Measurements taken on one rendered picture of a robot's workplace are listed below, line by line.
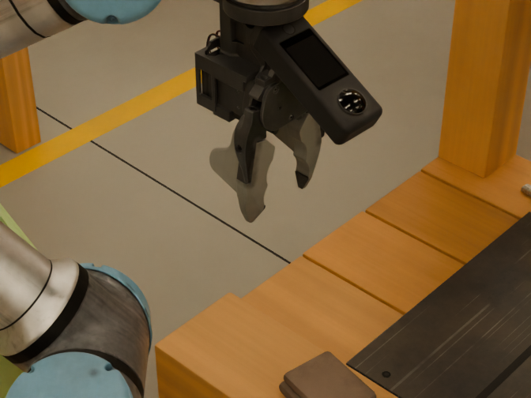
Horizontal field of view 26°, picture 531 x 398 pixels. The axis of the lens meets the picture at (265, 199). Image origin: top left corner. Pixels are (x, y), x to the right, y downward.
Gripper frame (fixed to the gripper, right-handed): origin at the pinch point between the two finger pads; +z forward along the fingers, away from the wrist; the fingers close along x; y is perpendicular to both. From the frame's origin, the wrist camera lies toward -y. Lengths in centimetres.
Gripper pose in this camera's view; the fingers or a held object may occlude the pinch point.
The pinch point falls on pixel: (282, 197)
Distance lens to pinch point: 104.9
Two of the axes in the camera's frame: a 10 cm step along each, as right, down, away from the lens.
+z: 0.0, 8.0, 6.0
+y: -7.3, -4.1, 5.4
